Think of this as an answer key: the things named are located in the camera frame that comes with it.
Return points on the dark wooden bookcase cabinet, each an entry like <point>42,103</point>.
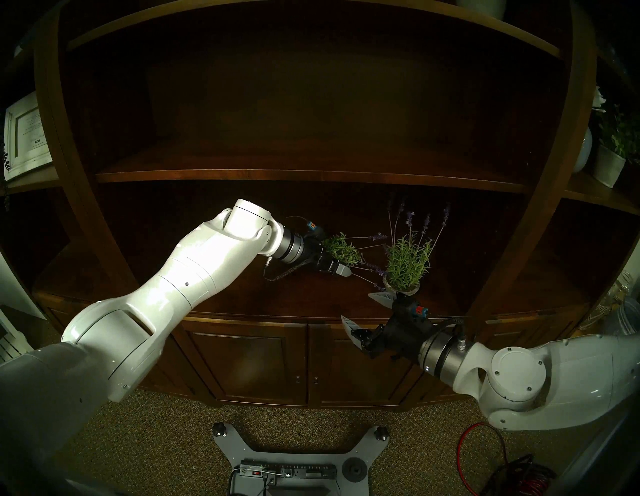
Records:
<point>300,100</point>

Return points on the black round caster disc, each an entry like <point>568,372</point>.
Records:
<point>355,469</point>

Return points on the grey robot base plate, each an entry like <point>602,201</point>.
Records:
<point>235,452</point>

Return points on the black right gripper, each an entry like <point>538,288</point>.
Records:
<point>405,330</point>

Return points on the white framed certificate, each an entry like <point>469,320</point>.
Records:
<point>27,135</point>

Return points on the green plant in white pot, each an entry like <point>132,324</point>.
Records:
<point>607,170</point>

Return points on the power strip with red switch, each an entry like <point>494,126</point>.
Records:
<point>295,471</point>

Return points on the fake lavender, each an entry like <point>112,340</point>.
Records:
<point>407,260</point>
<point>342,247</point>

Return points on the black star knob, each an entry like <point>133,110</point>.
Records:
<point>382,433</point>
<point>220,429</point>

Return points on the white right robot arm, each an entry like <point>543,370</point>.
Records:
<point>550,375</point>

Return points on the small white ceramic vase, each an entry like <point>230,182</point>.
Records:
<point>582,152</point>

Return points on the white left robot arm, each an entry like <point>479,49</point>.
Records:
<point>175,290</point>

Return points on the dark hanging vine plant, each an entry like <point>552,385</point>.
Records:
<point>5,157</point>

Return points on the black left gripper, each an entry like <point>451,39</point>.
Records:
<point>315,250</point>

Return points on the white slatted chair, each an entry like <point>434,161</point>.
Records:
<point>10,340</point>

